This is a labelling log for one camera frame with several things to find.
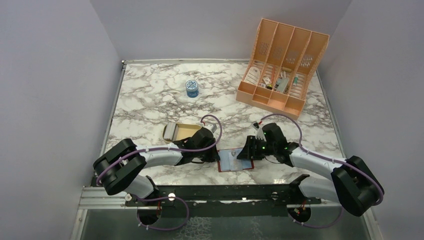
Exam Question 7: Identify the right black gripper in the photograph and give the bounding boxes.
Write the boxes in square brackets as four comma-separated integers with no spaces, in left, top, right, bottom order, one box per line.
[237,134,276,160]

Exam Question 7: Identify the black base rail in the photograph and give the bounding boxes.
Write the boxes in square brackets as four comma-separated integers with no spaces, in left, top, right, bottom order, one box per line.
[125,184,321,218]

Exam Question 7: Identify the blue round tin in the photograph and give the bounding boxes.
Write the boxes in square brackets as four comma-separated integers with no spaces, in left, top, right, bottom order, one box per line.
[185,80,199,98]

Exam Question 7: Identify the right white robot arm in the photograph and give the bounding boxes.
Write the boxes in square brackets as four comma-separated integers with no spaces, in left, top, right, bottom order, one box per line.
[237,123,384,217]

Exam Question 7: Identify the white striped card in organizer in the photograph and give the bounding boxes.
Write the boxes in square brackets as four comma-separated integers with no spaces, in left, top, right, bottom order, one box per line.
[243,66,261,85]

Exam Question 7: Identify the red leather card holder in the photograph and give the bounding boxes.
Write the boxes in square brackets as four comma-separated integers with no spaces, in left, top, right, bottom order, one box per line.
[218,148,254,173]

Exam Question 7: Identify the orange plastic file organizer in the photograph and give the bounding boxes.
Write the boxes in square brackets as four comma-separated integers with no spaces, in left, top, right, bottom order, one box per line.
[236,18,330,119]

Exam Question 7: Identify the stack of cards in tray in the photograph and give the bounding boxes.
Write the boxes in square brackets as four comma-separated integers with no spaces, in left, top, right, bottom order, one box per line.
[162,122,179,142]

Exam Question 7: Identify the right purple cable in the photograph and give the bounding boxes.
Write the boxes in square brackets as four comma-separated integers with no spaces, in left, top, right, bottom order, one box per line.
[253,113,385,230]

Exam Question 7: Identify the white blue credit card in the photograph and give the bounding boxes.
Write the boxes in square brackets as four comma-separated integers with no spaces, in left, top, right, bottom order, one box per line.
[228,148,240,165]

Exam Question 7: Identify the beige oval tray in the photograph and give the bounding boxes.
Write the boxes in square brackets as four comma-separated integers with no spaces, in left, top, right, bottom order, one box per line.
[163,123,202,143]

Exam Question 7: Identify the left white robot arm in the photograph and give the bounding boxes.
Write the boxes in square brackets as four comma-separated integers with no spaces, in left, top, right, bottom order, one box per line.
[93,127,220,206]

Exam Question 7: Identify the small items in organizer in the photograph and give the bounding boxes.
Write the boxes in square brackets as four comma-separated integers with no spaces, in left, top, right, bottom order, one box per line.
[258,66,293,94]

